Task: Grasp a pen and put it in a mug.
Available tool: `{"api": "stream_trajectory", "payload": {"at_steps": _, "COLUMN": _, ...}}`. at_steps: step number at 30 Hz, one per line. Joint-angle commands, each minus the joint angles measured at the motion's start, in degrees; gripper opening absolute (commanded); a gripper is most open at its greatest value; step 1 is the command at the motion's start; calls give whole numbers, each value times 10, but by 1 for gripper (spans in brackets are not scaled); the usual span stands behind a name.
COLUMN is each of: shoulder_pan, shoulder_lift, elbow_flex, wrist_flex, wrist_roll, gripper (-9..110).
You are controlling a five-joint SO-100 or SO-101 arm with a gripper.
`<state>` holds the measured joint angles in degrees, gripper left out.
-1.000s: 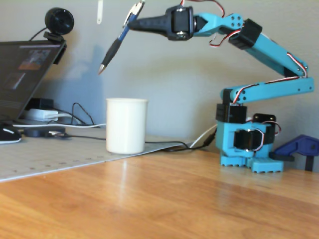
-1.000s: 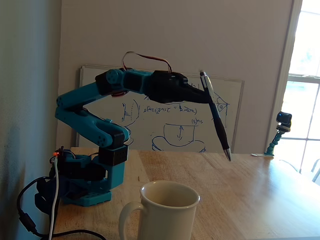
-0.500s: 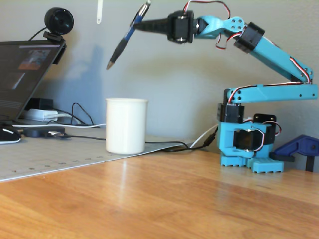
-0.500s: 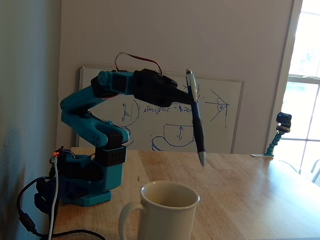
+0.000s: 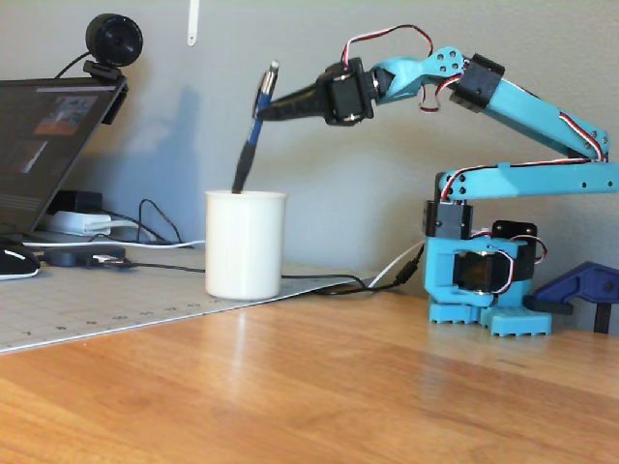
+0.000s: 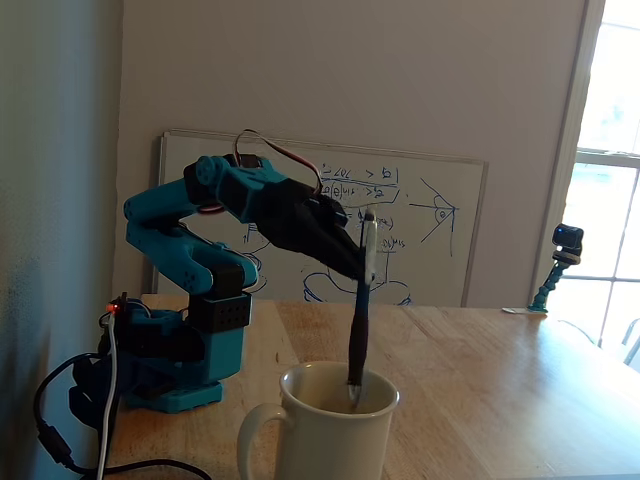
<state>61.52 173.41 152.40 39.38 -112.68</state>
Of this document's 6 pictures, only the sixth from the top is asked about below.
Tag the cream ceramic mug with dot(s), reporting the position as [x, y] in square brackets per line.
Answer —
[325, 442]

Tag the teal flexible camera mount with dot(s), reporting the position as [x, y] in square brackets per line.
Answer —
[550, 282]

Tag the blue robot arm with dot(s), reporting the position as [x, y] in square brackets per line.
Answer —
[170, 240]

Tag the small black action camera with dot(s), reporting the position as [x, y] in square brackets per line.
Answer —
[568, 237]

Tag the controller board with red led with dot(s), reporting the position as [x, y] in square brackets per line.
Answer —
[119, 307]

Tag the whiteboard with blue writing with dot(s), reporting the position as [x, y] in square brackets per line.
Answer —
[430, 235]

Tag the small white flat piece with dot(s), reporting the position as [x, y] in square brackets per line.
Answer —
[517, 310]

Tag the dark blue table clamp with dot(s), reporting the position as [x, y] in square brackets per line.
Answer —
[95, 390]

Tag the dark blue and white pen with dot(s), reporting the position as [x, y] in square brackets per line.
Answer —
[361, 325]

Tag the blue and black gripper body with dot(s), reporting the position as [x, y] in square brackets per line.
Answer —
[311, 229]

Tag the white window frame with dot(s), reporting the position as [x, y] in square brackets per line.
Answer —
[575, 150]

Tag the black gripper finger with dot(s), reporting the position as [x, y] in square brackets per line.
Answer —
[345, 235]
[335, 262]

